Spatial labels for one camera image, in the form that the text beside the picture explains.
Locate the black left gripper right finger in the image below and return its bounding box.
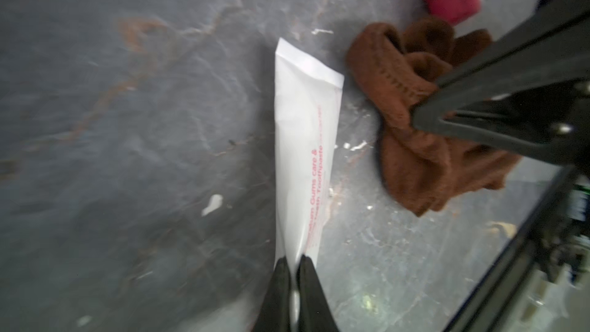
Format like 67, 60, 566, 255
297, 255, 340, 332

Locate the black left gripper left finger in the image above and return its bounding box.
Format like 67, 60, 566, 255
251, 257, 291, 332

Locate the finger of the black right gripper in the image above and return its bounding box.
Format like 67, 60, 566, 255
412, 0, 589, 166

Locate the brown cloth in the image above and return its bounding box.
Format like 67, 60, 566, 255
345, 15, 522, 218

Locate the white pink-cap toothpaste tube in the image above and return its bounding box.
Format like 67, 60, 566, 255
273, 38, 346, 268

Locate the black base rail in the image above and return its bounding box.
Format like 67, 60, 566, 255
446, 168, 589, 331

